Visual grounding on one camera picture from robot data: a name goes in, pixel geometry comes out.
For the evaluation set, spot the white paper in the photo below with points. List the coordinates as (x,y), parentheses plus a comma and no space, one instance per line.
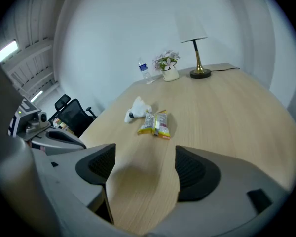
(138,108)

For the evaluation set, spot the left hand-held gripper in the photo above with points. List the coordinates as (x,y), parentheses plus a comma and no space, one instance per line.
(27,122)

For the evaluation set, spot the gold wrapper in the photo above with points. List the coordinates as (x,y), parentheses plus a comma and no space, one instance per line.
(155,125)

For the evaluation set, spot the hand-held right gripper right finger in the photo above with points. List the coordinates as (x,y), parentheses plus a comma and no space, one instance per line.
(197,174)

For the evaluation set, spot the pink flowers in white pot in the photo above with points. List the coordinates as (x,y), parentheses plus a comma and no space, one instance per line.
(169,68)

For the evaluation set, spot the brass lamp base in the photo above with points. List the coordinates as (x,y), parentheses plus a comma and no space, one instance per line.
(199,71)

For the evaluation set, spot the ceiling tube light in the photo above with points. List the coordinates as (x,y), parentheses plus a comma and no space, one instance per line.
(7,51)
(36,96)

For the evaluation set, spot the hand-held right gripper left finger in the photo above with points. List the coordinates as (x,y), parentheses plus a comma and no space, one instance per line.
(96,167)

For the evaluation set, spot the black office chair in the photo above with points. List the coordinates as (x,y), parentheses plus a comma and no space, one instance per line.
(74,117)

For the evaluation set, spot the clear water bottle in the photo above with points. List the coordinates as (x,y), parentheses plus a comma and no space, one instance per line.
(145,71)

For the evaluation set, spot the colourful clutter pile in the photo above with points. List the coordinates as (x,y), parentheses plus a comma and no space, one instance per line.
(59,123)

